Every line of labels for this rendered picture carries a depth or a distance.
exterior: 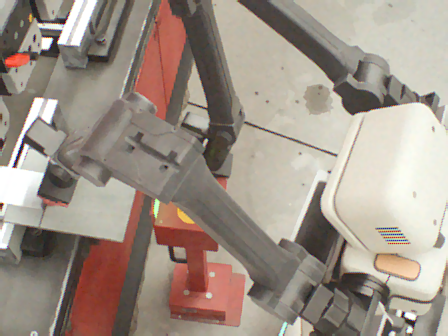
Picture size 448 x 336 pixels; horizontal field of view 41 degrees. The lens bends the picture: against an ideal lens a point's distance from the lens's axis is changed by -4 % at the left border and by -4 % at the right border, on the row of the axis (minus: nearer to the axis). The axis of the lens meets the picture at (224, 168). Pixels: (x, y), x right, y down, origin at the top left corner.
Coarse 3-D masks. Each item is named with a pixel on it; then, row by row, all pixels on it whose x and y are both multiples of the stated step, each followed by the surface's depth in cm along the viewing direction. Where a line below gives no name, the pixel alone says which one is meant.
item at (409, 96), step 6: (402, 90) 113; (408, 90) 113; (402, 96) 111; (408, 96) 111; (414, 96) 114; (420, 96) 113; (426, 96) 118; (432, 96) 116; (438, 96) 116; (402, 102) 111; (408, 102) 112; (414, 102) 112; (420, 102) 112; (426, 102) 113; (432, 102) 114; (438, 102) 115; (432, 108) 114
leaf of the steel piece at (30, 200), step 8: (16, 176) 130; (24, 176) 130; (32, 176) 130; (40, 176) 130; (8, 184) 129; (16, 184) 129; (24, 184) 129; (32, 184) 129; (8, 192) 128; (16, 192) 128; (24, 192) 128; (32, 192) 128; (8, 200) 127; (16, 200) 127; (24, 200) 127; (32, 200) 127; (40, 200) 128; (40, 208) 127
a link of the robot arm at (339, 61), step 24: (240, 0) 105; (264, 0) 104; (288, 0) 106; (288, 24) 106; (312, 24) 107; (312, 48) 109; (336, 48) 108; (360, 48) 114; (336, 72) 110; (360, 96) 110
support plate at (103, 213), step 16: (32, 160) 133; (48, 160) 133; (80, 192) 129; (96, 192) 129; (112, 192) 129; (128, 192) 129; (16, 208) 127; (32, 208) 127; (48, 208) 127; (64, 208) 127; (80, 208) 127; (96, 208) 127; (112, 208) 127; (128, 208) 127; (16, 224) 126; (32, 224) 125; (48, 224) 125; (64, 224) 125; (80, 224) 125; (96, 224) 125; (112, 224) 125; (112, 240) 124
